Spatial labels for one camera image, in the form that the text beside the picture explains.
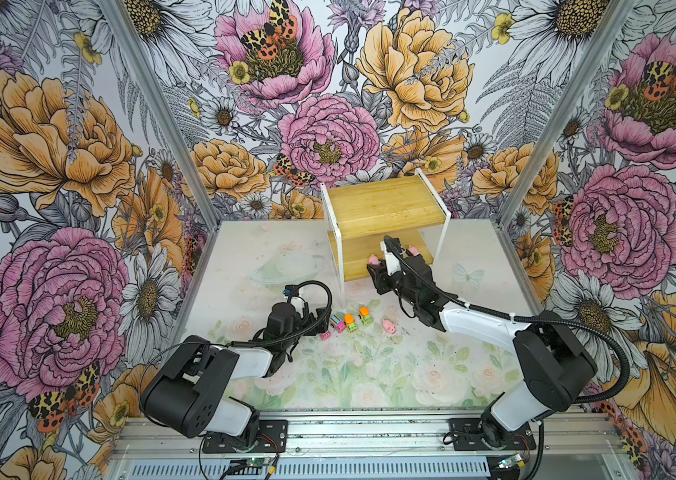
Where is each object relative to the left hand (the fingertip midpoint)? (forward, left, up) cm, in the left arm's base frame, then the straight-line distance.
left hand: (318, 316), depth 92 cm
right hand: (+8, -17, +12) cm, 22 cm away
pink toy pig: (+13, -29, +15) cm, 35 cm away
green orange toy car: (+1, -14, -1) cm, 14 cm away
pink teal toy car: (-2, -6, -1) cm, 6 cm away
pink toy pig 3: (-3, -21, -1) cm, 21 cm away
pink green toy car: (-5, -3, -1) cm, 6 cm away
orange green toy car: (-1, -9, -1) cm, 9 cm away
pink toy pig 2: (+10, -16, +15) cm, 24 cm away
